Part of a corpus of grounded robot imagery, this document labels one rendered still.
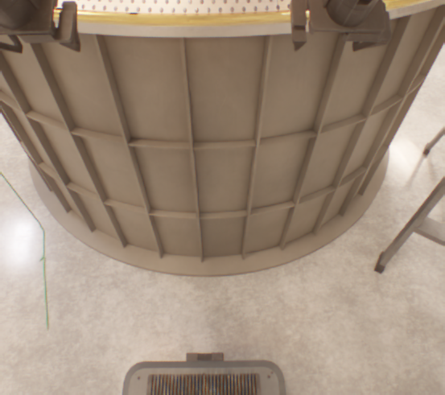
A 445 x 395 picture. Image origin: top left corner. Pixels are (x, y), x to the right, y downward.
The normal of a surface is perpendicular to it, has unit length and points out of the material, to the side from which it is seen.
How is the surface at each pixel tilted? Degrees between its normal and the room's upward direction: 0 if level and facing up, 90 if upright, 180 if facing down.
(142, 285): 0
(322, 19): 30
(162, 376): 0
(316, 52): 90
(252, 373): 0
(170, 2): 43
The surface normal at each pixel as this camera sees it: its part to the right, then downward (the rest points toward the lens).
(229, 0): 0.06, 0.05
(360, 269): 0.00, -0.64
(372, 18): 0.01, -0.17
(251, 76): 0.14, 0.76
